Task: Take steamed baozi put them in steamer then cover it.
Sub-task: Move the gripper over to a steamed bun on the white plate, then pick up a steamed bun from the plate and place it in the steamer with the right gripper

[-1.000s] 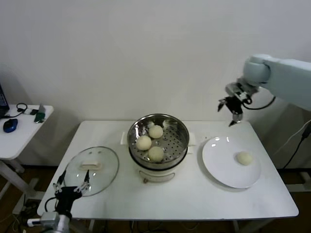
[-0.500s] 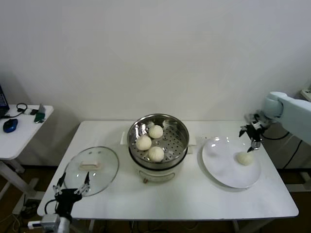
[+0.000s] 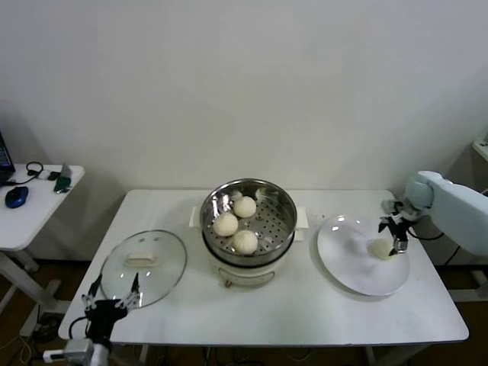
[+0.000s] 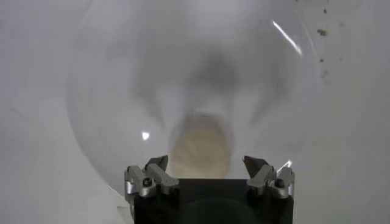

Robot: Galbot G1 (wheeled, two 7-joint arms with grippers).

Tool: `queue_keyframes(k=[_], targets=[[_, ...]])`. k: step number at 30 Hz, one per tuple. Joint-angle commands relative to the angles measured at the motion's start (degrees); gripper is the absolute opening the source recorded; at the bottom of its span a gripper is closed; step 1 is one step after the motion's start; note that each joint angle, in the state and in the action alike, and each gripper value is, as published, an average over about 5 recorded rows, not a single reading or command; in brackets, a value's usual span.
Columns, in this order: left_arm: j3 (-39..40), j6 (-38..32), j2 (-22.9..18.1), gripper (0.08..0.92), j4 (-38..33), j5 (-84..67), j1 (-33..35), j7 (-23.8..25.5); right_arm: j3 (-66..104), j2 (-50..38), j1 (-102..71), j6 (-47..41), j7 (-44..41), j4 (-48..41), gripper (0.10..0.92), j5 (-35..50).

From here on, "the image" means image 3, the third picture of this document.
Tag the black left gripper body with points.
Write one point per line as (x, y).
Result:
(103, 313)

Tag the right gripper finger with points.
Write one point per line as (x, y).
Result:
(382, 222)
(399, 246)

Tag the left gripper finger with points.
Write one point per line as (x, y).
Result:
(130, 294)
(92, 293)

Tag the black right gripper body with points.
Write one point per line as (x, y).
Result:
(402, 225)

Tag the white steamed baozi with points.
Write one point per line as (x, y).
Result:
(244, 242)
(225, 225)
(244, 207)
(379, 249)

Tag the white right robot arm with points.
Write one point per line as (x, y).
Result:
(457, 209)

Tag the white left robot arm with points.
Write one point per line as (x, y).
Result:
(102, 356)

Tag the perforated steel steamer basket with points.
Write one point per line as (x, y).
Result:
(276, 202)

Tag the large white plate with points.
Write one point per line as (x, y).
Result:
(343, 248)

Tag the white side table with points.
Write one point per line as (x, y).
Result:
(23, 225)

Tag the green circuit board item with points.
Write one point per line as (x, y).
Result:
(63, 179)

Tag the white electric cooker base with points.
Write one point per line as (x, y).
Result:
(248, 276)

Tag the blue computer mouse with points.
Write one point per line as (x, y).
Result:
(16, 196)

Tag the small black box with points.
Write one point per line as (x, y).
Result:
(53, 175)

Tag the small white adapter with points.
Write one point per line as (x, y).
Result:
(44, 175)

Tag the white main table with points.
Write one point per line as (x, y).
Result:
(267, 312)

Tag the dark laptop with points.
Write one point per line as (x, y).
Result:
(4, 156)

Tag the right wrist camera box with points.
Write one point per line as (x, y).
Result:
(389, 206)

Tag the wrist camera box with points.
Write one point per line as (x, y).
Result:
(389, 206)
(76, 347)

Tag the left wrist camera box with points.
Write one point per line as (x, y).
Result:
(76, 347)

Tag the white desk frame foot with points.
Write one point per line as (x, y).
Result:
(469, 294)

